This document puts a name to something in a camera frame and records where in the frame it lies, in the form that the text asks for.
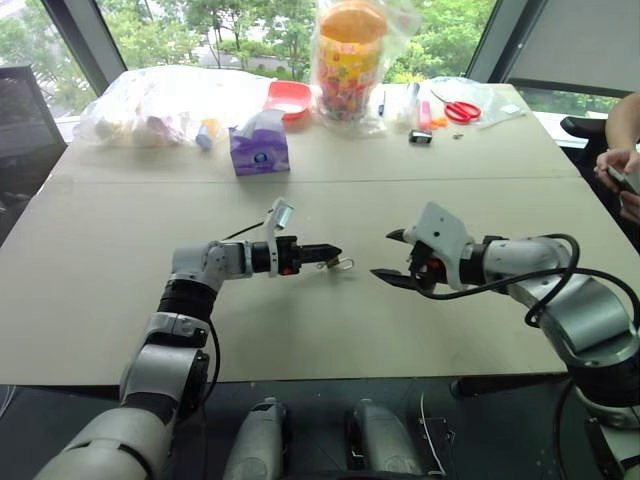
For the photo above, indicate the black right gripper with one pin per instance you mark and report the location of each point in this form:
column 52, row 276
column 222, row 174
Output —
column 430, row 272

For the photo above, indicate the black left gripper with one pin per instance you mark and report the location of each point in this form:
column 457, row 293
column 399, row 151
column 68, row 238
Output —
column 289, row 255

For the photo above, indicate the silver padlock key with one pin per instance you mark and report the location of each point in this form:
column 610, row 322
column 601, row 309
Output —
column 320, row 266

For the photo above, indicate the brass padlock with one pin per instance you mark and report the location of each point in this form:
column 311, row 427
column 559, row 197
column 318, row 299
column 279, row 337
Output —
column 335, row 265

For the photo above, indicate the person's forearm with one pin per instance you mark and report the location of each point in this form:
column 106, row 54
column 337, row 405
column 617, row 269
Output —
column 625, row 120

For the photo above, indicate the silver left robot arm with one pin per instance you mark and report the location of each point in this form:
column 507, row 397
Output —
column 155, row 370

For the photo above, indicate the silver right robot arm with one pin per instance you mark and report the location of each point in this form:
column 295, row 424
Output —
column 590, row 310

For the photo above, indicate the person's hand at edge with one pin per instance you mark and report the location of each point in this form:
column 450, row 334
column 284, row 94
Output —
column 631, row 207

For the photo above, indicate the person's hand holding phone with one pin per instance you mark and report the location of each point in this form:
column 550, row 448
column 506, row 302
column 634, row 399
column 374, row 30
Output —
column 617, row 160

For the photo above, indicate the purple tissue box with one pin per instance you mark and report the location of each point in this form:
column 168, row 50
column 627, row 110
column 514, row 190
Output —
column 260, row 155

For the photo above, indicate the small black device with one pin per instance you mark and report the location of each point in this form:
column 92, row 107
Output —
column 420, row 137

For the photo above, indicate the orange small clip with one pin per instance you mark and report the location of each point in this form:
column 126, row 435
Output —
column 439, row 124

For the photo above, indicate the pink small bottle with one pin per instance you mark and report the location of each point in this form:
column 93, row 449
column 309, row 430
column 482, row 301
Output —
column 425, row 115

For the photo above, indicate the blue pen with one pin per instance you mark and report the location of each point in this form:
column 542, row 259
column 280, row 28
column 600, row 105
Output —
column 382, row 104

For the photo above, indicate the red plastic container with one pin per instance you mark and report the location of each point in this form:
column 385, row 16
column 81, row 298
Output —
column 290, row 97

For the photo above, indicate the blue yellow glue tube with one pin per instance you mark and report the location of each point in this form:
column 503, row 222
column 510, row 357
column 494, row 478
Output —
column 206, row 137

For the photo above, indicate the silver rounded robot leg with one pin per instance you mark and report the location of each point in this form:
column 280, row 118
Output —
column 385, row 440
column 257, row 440

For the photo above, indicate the small clear plastic bag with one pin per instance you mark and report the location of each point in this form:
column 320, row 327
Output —
column 492, row 97

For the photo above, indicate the colourful snack jar in bag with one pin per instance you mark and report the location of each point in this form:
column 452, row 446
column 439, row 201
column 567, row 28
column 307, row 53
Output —
column 350, row 65

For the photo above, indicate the black office chair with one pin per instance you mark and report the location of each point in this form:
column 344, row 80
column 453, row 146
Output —
column 582, row 142

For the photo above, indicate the large clear plastic bag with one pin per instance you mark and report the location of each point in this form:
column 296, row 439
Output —
column 155, row 107

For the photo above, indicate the dark smartphone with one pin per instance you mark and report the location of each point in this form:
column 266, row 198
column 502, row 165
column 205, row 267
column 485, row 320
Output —
column 625, row 181

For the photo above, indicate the black mesh chair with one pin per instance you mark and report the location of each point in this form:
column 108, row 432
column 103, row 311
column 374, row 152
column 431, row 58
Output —
column 25, row 130

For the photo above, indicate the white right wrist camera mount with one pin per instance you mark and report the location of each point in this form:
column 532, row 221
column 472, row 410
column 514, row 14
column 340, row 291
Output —
column 442, row 225

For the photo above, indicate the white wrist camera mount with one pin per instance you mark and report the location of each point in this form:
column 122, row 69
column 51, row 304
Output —
column 442, row 225
column 281, row 212

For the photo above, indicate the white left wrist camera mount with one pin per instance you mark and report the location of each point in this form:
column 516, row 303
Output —
column 281, row 212

